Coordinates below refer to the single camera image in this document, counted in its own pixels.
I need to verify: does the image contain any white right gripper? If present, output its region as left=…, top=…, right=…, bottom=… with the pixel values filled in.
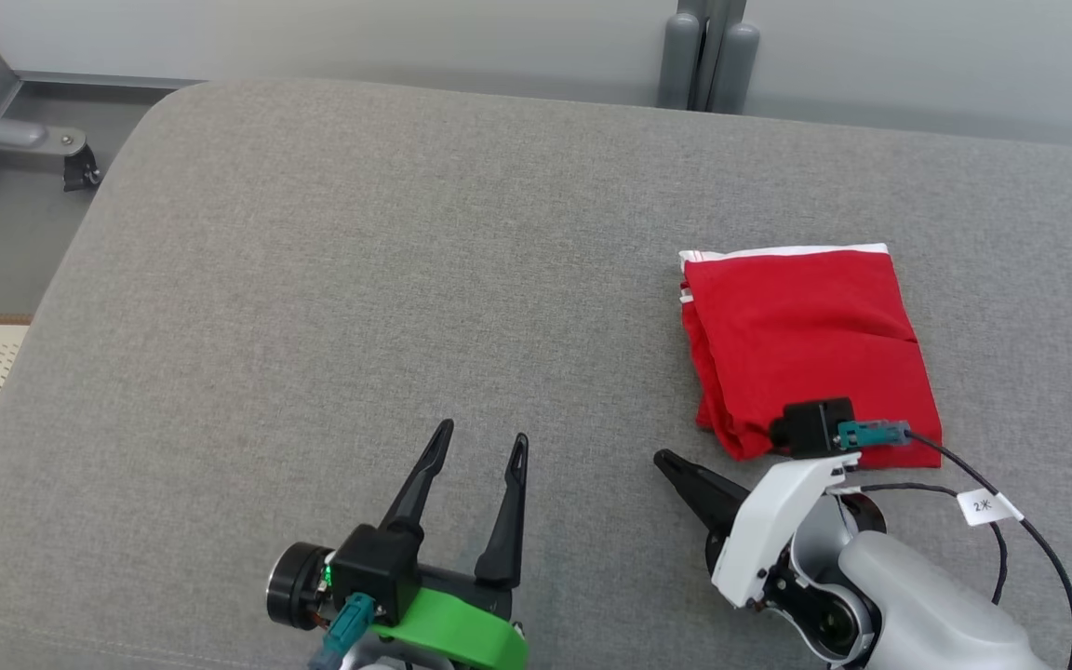
left=654, top=449, right=886, bottom=610

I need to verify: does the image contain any red shorts white trim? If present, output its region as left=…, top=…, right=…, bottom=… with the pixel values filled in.
left=680, top=244, right=944, bottom=462

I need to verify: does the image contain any right teal plug black cable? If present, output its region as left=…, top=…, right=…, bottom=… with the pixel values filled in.
left=838, top=419, right=1072, bottom=670

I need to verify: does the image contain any teal plug black cable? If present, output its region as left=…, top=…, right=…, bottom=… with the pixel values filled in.
left=308, top=593, right=377, bottom=670
left=838, top=419, right=1072, bottom=670

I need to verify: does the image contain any white cable label tag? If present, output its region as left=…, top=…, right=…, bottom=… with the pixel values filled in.
left=957, top=489, right=1024, bottom=528

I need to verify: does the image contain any left teal plug black cable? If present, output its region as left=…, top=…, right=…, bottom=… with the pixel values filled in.
left=308, top=593, right=377, bottom=670

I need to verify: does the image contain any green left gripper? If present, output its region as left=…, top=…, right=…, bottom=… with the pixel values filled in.
left=266, top=419, right=529, bottom=670

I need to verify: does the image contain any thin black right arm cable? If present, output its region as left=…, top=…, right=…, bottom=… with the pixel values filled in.
left=848, top=482, right=1010, bottom=606

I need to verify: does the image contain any grey double partition post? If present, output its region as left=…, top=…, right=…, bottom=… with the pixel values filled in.
left=657, top=0, right=760, bottom=114

